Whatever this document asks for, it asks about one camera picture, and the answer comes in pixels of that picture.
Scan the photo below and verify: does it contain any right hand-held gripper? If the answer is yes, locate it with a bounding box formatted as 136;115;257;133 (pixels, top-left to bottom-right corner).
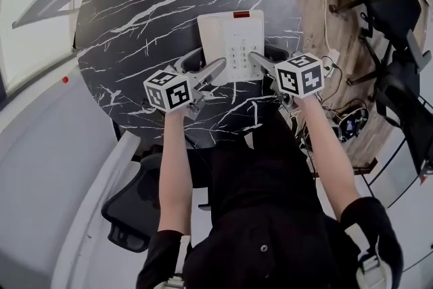
249;49;325;110

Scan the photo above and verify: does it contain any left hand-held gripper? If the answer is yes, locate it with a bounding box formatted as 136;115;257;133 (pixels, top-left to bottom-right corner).
143;47;228;121

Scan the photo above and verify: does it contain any white telephone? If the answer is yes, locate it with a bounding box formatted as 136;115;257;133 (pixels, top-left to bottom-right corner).
197;9;266;83

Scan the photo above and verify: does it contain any person's left forearm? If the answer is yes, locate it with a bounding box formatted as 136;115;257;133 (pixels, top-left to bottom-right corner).
156;107;194;235

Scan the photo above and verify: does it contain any person's right forearm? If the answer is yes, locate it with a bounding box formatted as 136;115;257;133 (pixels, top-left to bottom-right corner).
298;93;362;223

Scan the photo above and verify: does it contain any white power plug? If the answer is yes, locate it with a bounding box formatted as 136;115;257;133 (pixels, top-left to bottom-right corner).
325;48;342;69

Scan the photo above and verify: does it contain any black mesh office chair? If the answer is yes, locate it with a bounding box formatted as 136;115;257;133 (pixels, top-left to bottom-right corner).
347;0;433;177

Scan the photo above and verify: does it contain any person's black mesh chair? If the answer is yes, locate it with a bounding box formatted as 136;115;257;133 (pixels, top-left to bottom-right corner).
101;152;164;252

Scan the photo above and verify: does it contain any person's black clothing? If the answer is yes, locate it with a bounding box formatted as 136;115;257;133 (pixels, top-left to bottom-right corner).
136;104;404;289

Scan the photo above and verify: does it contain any black device with cables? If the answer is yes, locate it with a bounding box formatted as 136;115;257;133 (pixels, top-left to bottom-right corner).
333;106;370;143

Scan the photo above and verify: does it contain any grey metal table frame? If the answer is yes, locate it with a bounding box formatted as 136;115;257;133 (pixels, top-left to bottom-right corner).
12;0;93;30

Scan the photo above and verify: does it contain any white metal rail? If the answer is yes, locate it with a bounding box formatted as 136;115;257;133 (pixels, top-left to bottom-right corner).
50;130;143;289

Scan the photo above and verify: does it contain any white harness strap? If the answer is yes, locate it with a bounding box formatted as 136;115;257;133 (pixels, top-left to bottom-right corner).
343;225;390;289
164;235;193;289

